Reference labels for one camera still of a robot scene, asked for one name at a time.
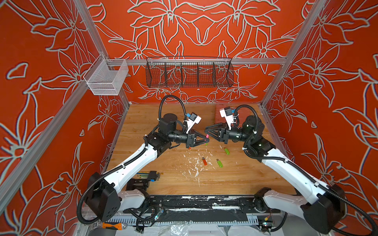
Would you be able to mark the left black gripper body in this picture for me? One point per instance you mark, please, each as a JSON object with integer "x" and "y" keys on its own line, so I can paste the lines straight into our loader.
{"x": 189, "y": 140}

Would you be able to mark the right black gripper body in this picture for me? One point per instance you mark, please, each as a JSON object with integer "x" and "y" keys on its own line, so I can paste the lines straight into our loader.
{"x": 227, "y": 137}

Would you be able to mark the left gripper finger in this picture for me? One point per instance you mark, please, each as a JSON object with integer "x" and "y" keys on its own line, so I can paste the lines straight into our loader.
{"x": 199, "y": 135}
{"x": 200, "y": 142}

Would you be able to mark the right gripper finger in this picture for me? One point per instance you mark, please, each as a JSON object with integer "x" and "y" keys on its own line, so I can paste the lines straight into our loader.
{"x": 213, "y": 133}
{"x": 217, "y": 127}

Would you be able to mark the red usb drive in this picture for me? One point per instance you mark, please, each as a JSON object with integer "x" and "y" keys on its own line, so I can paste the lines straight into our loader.
{"x": 204, "y": 161}

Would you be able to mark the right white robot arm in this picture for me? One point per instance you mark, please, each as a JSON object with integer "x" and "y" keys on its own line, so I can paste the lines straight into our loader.
{"x": 322, "y": 206}

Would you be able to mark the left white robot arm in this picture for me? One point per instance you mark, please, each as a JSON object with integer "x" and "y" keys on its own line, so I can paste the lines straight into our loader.
{"x": 105, "y": 194}

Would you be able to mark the green usb drive front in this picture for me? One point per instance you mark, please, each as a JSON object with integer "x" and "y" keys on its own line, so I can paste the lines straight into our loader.
{"x": 219, "y": 163}

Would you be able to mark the red plastic tool case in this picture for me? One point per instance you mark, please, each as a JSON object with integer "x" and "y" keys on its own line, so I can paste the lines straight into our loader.
{"x": 242, "y": 115}

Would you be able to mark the hex key set holder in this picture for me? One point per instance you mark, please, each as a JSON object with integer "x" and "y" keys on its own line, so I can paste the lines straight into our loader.
{"x": 151, "y": 176}

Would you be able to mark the black bit holder block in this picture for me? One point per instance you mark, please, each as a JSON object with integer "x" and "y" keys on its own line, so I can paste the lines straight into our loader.
{"x": 140, "y": 184}

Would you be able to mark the clear plastic bin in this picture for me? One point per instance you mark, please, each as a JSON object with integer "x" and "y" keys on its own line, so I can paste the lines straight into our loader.
{"x": 106, "y": 76}

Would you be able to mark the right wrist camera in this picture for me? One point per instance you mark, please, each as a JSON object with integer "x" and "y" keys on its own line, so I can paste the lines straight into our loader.
{"x": 228, "y": 114}

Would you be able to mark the black wire basket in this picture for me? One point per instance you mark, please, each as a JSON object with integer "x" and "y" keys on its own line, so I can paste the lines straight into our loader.
{"x": 189, "y": 72}

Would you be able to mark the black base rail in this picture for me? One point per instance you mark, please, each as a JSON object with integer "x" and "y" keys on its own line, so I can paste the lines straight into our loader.
{"x": 224, "y": 210}

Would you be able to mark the orange handled wrench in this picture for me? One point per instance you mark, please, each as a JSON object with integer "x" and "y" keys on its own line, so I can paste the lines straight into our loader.
{"x": 110, "y": 226}

